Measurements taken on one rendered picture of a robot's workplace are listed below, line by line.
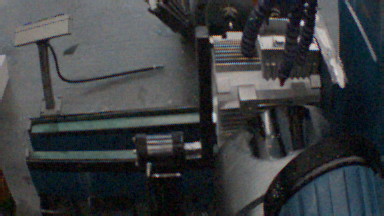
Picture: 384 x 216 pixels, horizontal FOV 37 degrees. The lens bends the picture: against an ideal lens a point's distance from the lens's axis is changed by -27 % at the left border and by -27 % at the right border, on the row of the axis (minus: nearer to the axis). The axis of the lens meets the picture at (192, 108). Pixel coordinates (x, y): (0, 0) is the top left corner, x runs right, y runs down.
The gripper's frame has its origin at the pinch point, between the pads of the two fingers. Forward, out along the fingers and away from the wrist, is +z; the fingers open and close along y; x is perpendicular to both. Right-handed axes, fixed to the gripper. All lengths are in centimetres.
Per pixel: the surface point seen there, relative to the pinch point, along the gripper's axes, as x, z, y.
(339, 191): -24, -15, -64
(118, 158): 22.2, 8.0, -11.9
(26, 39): 36.9, -15.7, 15.7
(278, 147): -11.2, 0.0, -35.8
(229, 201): -1.8, 1.5, -40.0
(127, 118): 20.6, 9.5, -0.4
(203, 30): -7.9, -12.3, -19.4
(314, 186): -21, -17, -62
